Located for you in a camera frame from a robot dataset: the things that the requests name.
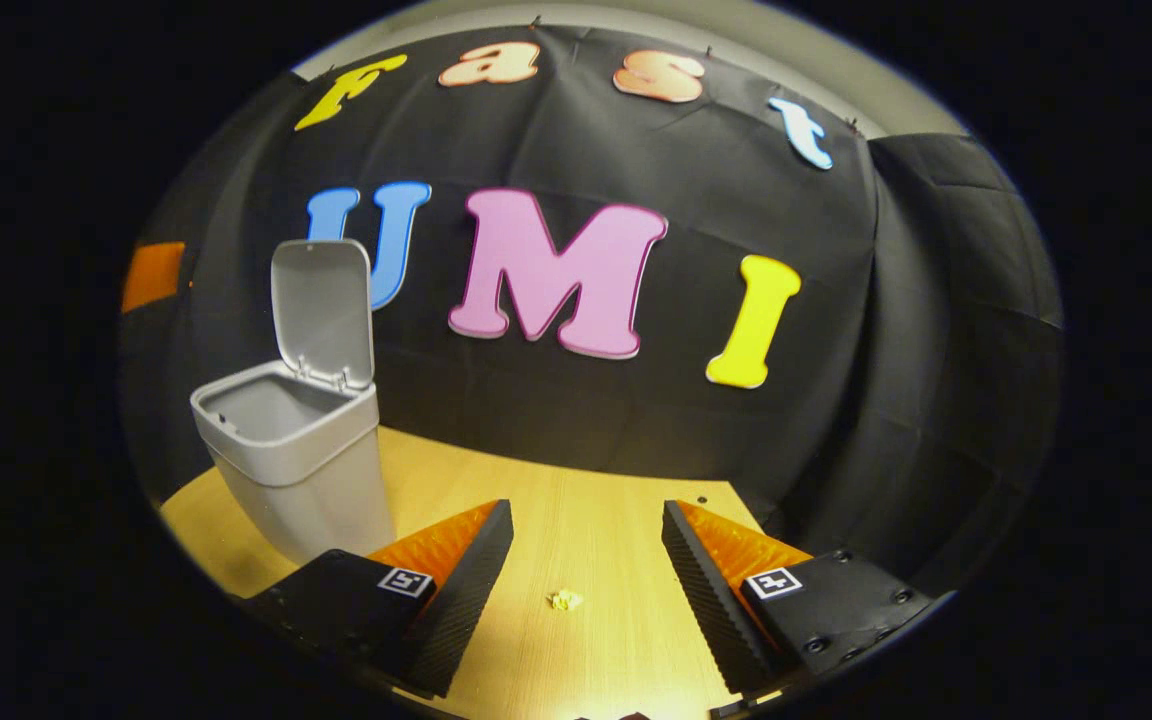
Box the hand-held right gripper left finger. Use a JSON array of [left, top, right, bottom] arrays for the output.
[[236, 498, 515, 699]]

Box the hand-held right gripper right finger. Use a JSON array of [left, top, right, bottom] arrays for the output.
[[661, 500, 937, 697]]

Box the grey desktop garbage bin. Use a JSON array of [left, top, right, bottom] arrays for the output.
[[189, 238, 397, 566]]

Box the wooden desktop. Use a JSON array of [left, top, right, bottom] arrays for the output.
[[158, 425, 767, 720]]

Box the black backdrop cloth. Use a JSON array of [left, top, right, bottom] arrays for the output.
[[118, 22, 1067, 601]]

